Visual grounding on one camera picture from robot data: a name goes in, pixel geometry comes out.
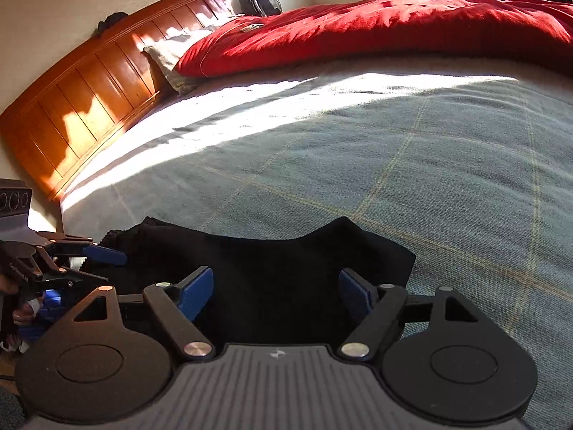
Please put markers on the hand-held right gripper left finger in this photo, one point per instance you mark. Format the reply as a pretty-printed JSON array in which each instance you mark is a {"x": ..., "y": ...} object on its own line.
[{"x": 194, "y": 293}]

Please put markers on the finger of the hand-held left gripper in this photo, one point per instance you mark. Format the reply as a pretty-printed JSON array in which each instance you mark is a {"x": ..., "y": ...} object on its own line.
[
  {"x": 67, "y": 280},
  {"x": 105, "y": 254}
]

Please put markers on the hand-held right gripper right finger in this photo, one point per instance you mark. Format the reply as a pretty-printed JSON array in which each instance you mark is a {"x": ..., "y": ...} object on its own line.
[{"x": 356, "y": 293}]

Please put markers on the black shorts with elastic waistband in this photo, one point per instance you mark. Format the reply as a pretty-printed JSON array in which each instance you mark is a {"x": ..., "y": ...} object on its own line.
[{"x": 277, "y": 268}]

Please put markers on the person's left hand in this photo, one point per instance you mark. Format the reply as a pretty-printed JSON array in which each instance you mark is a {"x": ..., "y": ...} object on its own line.
[{"x": 27, "y": 313}]

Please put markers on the wooden headboard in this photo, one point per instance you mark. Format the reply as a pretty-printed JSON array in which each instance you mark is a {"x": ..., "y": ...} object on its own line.
[{"x": 89, "y": 85}]

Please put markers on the pale pillow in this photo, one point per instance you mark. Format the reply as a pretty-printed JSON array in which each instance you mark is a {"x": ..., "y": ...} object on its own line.
[{"x": 165, "y": 53}]

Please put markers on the dark object on headboard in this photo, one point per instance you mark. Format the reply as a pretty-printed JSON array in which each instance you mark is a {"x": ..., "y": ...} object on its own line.
[{"x": 112, "y": 22}]

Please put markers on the red quilt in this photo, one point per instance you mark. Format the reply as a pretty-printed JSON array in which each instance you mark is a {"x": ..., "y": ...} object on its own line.
[{"x": 358, "y": 27}]

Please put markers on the black backpack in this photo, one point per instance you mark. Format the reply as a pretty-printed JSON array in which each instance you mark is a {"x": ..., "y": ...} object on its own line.
[{"x": 264, "y": 2}]

